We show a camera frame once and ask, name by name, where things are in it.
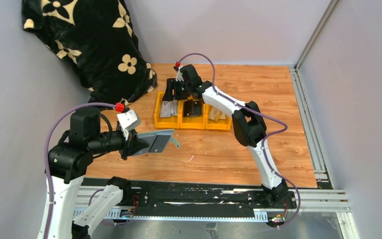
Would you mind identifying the silver credit card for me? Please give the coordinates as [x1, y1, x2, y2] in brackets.
[161, 100, 179, 118]

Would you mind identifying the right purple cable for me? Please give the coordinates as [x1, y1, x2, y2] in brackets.
[174, 52, 301, 228]

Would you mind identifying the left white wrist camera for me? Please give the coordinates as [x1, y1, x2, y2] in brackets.
[116, 110, 141, 141]

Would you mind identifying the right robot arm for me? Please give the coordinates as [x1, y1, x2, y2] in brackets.
[165, 62, 288, 206]

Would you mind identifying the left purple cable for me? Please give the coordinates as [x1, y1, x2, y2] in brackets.
[42, 102, 126, 239]

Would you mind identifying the silver cards stack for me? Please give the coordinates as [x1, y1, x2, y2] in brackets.
[160, 100, 179, 119]

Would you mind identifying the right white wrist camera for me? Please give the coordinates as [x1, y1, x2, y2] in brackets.
[176, 66, 184, 82]

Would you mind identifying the black floral blanket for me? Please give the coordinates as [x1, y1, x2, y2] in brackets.
[21, 0, 157, 104]

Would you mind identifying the green card holder wallet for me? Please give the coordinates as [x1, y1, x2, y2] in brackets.
[133, 129, 181, 156]

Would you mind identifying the purple cable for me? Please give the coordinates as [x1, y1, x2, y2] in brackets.
[42, 102, 126, 239]
[174, 52, 301, 228]

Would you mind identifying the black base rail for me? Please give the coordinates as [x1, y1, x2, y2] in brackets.
[51, 178, 352, 222]

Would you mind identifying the black cards stack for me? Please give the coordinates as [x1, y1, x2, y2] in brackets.
[183, 100, 203, 117]

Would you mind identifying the aluminium frame post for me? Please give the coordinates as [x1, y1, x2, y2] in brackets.
[294, 0, 340, 71]

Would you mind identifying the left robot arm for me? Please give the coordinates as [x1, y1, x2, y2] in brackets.
[38, 103, 153, 239]

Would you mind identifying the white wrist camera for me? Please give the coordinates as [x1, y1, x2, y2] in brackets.
[176, 66, 184, 82]
[116, 110, 141, 141]

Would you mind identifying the middle yellow plastic bin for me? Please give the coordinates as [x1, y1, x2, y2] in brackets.
[178, 97, 205, 129]

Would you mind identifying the left yellow plastic bin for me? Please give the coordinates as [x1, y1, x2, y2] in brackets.
[153, 92, 180, 129]

